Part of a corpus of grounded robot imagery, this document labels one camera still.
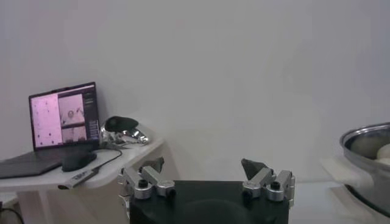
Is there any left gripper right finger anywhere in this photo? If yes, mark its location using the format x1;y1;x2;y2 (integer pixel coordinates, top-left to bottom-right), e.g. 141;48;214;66
240;158;296;202

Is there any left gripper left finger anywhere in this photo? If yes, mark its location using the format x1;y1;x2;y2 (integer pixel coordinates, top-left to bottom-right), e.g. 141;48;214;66
117;156;176;200

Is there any white steamed baozi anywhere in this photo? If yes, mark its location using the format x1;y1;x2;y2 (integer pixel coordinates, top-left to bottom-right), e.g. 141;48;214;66
377;143;390;165

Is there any steel steamer pot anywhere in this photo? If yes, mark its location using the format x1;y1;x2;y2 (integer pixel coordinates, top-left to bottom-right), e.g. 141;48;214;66
321;155;390;224

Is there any perforated steel steamer basket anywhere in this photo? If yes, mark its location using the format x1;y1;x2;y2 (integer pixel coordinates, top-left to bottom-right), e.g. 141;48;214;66
339;122;390;214

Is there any white side table with mouse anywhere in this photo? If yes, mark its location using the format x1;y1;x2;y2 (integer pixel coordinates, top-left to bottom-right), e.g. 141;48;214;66
0;136;171;224

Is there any black computer mouse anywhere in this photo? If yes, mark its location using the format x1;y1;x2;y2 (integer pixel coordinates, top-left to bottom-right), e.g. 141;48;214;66
60;151;98;172

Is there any black laptop with purple screen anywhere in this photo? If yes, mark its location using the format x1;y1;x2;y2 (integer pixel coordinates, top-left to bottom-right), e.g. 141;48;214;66
0;81;101;180

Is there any grey USB hub with cable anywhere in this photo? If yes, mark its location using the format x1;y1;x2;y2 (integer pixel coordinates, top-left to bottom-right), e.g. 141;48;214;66
57;147;123;190

